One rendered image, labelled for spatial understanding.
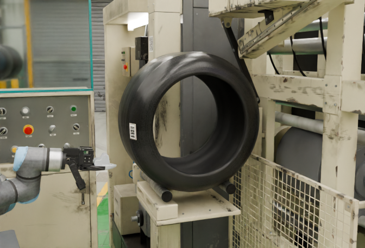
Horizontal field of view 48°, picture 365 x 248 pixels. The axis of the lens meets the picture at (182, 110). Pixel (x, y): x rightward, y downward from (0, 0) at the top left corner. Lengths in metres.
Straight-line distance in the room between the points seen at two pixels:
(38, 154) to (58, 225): 0.82
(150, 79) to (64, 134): 0.85
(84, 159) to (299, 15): 0.97
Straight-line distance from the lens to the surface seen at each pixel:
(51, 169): 1.61
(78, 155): 1.62
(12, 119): 2.25
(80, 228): 2.36
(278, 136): 2.46
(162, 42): 1.93
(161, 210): 1.65
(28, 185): 1.64
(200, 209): 1.78
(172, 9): 1.95
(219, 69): 1.61
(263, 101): 2.14
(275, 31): 1.72
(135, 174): 1.94
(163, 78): 1.53
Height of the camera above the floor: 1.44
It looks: 7 degrees down
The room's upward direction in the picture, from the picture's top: straight up
